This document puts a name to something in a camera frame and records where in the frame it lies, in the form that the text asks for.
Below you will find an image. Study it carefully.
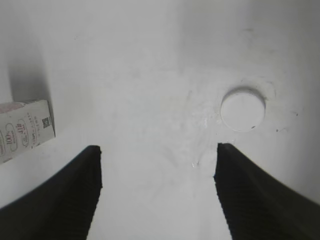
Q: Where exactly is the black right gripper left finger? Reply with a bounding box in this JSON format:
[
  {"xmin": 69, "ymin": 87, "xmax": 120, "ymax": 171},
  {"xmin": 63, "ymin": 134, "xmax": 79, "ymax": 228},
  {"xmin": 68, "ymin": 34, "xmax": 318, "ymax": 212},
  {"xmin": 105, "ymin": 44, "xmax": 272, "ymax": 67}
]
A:
[{"xmin": 0, "ymin": 145, "xmax": 103, "ymax": 240}]

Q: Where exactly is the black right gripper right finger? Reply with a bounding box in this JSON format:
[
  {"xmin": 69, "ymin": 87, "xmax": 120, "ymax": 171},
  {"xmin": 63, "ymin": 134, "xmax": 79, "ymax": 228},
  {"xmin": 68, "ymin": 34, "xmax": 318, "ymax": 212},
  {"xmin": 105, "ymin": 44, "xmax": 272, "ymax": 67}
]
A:
[{"xmin": 213, "ymin": 143, "xmax": 320, "ymax": 240}]

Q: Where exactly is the white yili changqing yogurt bottle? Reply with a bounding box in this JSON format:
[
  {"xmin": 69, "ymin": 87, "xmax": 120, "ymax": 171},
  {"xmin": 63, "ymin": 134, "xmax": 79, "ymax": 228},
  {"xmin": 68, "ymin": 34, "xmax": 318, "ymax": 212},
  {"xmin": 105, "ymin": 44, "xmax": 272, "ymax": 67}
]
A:
[{"xmin": 0, "ymin": 100, "xmax": 55, "ymax": 164}]

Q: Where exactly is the white plastic bottle cap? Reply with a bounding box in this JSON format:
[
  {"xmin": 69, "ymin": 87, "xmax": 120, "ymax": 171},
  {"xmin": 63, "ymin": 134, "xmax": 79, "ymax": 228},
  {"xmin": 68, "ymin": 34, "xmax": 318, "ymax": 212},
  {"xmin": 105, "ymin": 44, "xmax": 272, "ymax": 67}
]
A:
[{"xmin": 219, "ymin": 86, "xmax": 266, "ymax": 133}]

